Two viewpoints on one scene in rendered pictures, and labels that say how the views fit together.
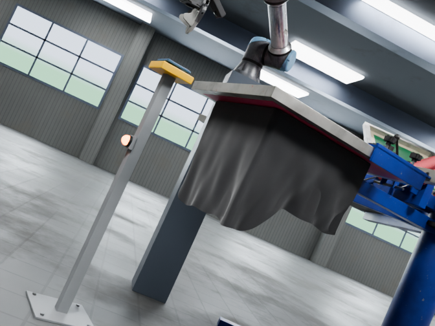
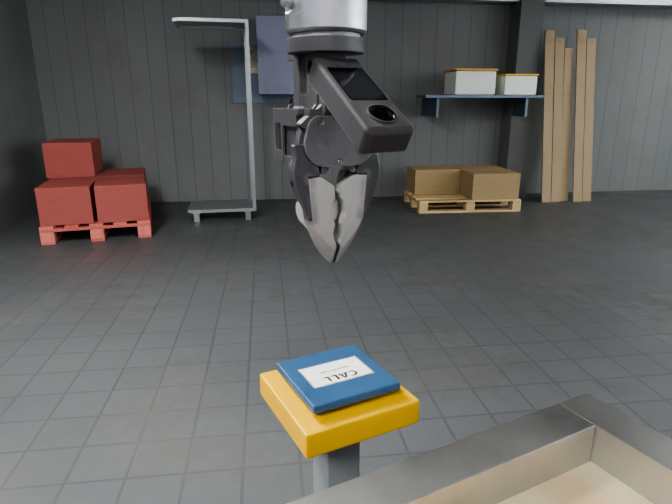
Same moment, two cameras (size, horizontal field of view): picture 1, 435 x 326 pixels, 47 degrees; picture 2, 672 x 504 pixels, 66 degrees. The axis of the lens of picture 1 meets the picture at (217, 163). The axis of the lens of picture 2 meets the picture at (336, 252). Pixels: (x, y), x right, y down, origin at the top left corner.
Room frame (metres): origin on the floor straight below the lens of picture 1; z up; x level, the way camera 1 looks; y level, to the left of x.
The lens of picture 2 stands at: (1.82, -0.21, 1.25)
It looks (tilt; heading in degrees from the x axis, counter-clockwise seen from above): 16 degrees down; 92
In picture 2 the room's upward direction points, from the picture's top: straight up
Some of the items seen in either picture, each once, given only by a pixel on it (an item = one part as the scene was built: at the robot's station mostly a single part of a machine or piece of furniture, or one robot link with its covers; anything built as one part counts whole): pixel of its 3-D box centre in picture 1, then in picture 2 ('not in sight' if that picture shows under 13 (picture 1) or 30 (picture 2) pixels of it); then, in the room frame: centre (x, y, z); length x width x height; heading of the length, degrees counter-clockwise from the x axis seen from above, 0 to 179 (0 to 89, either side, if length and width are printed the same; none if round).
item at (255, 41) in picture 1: (259, 51); not in sight; (2.59, 0.04, 1.37); 0.13 x 0.12 x 0.14; 63
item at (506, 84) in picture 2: not in sight; (514, 84); (3.73, 6.52, 1.43); 0.43 x 0.35 x 0.24; 10
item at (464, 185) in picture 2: not in sight; (460, 187); (3.08, 6.17, 0.22); 1.23 x 0.84 x 0.45; 10
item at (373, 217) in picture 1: (396, 220); not in sight; (3.17, -1.18, 0.91); 1.34 x 0.41 x 0.08; 0
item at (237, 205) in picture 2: not in sight; (217, 123); (0.32, 5.50, 1.01); 0.75 x 0.63 x 2.01; 11
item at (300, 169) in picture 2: (200, 11); (313, 173); (1.78, 0.28, 1.18); 0.05 x 0.02 x 0.09; 30
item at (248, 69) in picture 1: (248, 71); not in sight; (2.59, 0.05, 1.25); 0.15 x 0.15 x 0.10
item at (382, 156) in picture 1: (395, 166); not in sight; (1.86, -0.61, 0.97); 0.30 x 0.05 x 0.07; 120
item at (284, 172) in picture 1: (302, 192); not in sight; (1.77, -0.32, 0.74); 0.46 x 0.04 x 0.42; 120
